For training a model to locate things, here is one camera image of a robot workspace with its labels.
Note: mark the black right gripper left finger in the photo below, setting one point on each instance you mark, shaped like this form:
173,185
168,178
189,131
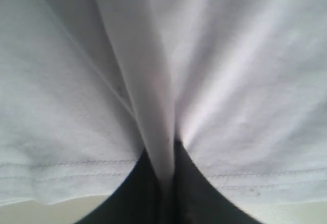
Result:
137,200

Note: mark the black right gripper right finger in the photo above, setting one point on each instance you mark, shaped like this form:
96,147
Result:
195,198

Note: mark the white t-shirt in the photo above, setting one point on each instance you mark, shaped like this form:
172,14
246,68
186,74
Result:
88,85

